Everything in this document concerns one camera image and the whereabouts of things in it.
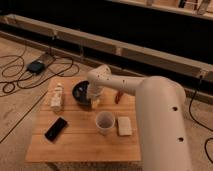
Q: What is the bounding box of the white sponge block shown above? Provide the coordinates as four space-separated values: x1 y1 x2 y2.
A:
117 117 132 136

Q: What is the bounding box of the white plastic bottle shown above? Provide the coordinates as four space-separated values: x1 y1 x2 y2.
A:
50 83 63 111

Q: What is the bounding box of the red marker pen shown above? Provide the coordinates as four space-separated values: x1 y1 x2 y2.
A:
115 91 124 104

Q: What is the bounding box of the long wooden beam frame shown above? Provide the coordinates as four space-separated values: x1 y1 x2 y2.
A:
0 13 213 105

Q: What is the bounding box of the black floor cable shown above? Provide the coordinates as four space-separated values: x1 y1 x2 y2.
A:
0 43 80 144

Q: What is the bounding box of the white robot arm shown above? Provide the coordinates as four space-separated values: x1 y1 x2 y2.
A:
86 65 193 171

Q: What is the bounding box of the translucent plastic cup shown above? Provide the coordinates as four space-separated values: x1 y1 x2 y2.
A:
95 111 115 135

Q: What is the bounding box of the dark ceramic bowl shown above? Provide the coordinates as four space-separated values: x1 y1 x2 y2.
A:
72 80 91 106

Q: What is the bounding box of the wooden table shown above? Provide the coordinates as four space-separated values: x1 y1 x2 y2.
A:
26 77 141 164

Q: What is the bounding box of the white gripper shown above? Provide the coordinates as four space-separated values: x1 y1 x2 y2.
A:
87 83 103 109

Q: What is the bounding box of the black remote control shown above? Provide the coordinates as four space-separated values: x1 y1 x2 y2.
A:
44 117 68 142

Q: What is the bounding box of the black cable at right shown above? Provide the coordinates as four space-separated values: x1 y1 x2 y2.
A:
188 74 213 164

